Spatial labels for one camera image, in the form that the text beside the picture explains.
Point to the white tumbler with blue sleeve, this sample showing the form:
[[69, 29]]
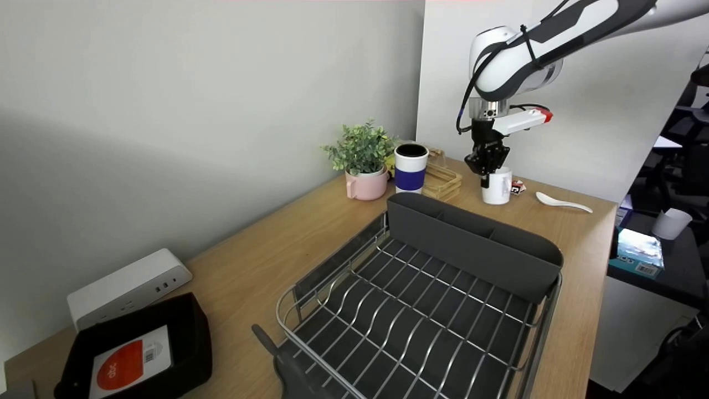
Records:
[[411, 163]]

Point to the white ceramic cup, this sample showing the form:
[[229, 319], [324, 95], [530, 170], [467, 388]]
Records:
[[499, 187]]

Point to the small red white toy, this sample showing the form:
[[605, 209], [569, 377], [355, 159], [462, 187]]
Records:
[[520, 187]]

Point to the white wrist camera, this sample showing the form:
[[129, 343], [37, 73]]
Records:
[[521, 120]]

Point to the white electronics box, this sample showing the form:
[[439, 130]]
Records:
[[127, 290]]

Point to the steel and black dish rack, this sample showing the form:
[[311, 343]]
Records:
[[426, 303]]

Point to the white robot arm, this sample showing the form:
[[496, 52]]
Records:
[[510, 60]]

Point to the green plant in pink pot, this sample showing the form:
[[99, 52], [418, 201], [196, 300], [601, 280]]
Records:
[[363, 153]]

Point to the black tray with red disc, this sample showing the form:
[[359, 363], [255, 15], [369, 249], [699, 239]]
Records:
[[154, 354]]

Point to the white plastic spoon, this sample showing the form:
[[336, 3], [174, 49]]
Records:
[[549, 201]]

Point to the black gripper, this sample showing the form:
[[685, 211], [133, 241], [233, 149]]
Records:
[[488, 152]]

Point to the wooden slat crate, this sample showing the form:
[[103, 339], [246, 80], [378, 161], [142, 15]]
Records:
[[441, 182]]

